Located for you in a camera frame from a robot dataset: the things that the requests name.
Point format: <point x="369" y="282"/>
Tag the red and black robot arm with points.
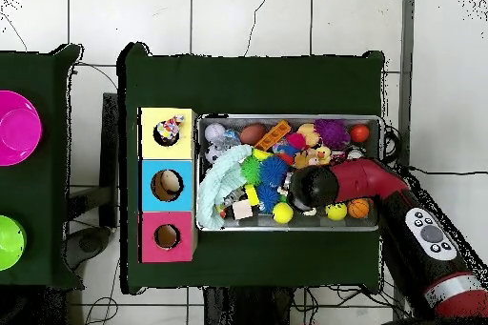
<point x="366" y="180"/>

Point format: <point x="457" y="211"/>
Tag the grey metal pole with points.
<point x="407" y="35"/>

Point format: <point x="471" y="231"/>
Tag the magenta plastic bowl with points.
<point x="17" y="128"/>

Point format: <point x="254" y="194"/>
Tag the wooden box with three holes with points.
<point x="183" y="149"/>

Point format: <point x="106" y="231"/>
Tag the plain yellow foam ball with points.
<point x="282" y="213"/>

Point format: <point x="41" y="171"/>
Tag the blue spiky rubber ball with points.
<point x="272" y="170"/>

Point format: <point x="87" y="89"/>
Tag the colourful patterned cloth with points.
<point x="169" y="127"/>

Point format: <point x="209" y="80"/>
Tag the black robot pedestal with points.
<point x="244" y="309"/>

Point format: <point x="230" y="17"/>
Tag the black equipment stand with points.
<point x="109" y="130"/>

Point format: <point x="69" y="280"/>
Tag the mint green waffle cloth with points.
<point x="217" y="184"/>

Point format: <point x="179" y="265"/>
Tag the lime green plastic bowl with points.
<point x="10" y="243"/>

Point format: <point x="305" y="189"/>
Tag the yellow smiley ball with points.
<point x="336" y="211"/>

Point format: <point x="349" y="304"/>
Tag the dark green side table cloth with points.
<point x="42" y="73"/>

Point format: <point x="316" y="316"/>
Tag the orange plastic toy brick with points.
<point x="272" y="135"/>

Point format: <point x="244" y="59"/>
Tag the small plain orange ball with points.
<point x="359" y="133"/>

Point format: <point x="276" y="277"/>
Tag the purple spiky rubber ball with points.
<point x="331" y="133"/>

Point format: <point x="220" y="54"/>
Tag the shallow silver mesh bin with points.
<point x="267" y="224"/>

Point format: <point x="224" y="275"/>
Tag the brown foam football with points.
<point x="252" y="133"/>

